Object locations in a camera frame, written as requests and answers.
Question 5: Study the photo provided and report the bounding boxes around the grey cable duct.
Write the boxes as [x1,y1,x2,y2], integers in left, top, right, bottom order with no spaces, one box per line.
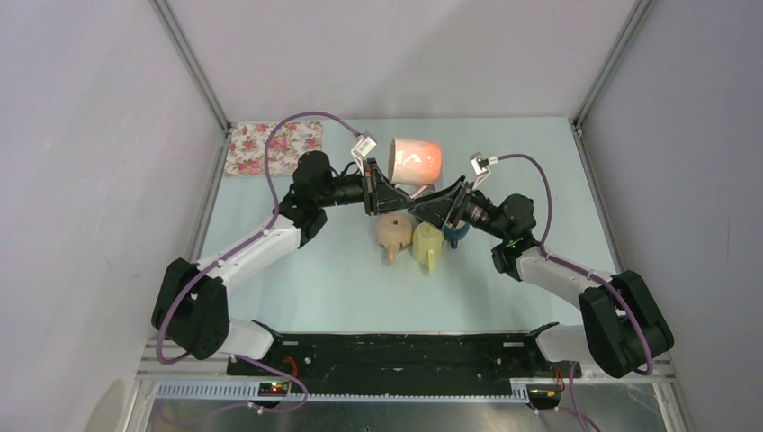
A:
[154,380,529,403]

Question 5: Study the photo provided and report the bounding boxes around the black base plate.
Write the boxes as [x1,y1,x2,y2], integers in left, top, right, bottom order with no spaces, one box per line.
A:
[262,330,581,395]

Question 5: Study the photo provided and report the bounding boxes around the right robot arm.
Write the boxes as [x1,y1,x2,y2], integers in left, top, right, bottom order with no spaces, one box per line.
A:
[408,181,675,378]

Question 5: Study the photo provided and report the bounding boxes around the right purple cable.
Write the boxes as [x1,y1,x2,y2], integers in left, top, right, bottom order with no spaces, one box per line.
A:
[494,153,655,376]

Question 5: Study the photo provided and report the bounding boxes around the yellow ceramic mug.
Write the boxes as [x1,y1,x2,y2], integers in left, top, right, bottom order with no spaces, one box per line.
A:
[412,222,444,275]

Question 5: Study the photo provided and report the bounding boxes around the blue ceramic mug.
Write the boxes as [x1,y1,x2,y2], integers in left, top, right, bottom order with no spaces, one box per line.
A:
[442,221,470,249]

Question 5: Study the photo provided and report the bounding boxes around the beige ceramic mug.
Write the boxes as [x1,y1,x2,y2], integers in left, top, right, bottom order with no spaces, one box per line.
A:
[375,211,414,265]

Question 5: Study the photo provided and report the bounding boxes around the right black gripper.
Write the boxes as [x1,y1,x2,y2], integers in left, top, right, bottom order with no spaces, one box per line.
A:
[408,175,509,241]

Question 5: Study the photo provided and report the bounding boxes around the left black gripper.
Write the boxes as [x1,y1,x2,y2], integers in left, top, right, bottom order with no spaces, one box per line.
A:
[316,159,414,217]

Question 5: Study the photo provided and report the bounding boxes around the pink ceramic mug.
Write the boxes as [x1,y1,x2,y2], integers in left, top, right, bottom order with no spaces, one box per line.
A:
[388,138,443,198]

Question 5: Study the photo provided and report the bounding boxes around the floral placemat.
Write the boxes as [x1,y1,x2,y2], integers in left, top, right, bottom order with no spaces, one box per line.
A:
[223,121,324,177]

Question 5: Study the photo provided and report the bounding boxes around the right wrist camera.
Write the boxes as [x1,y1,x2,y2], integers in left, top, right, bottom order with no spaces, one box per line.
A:
[470,152,499,190]

